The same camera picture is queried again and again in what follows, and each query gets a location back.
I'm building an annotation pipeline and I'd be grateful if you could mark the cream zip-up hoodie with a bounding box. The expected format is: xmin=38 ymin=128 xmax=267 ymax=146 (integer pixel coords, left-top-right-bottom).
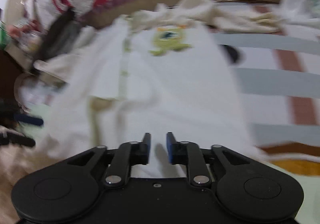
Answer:
xmin=31 ymin=0 xmax=273 ymax=178

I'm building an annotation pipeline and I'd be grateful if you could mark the dark wooden dresser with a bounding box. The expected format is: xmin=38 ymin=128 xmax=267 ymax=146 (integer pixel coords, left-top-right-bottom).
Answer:
xmin=1 ymin=49 xmax=27 ymax=114

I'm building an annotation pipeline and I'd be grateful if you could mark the beige fleece trouser leg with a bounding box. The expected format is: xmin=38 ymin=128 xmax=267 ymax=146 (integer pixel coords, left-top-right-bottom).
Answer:
xmin=0 ymin=123 xmax=75 ymax=224

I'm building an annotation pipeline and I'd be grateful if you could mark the dark brown knit sweater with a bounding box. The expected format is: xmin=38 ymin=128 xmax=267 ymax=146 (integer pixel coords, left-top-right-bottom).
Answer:
xmin=28 ymin=7 xmax=81 ymax=75

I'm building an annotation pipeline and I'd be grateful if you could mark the checkered play mat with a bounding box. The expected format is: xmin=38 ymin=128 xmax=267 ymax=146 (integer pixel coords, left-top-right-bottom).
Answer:
xmin=13 ymin=1 xmax=320 ymax=177

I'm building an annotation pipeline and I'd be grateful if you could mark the light green blanket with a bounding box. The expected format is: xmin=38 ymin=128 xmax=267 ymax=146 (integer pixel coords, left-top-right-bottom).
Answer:
xmin=296 ymin=175 xmax=320 ymax=224

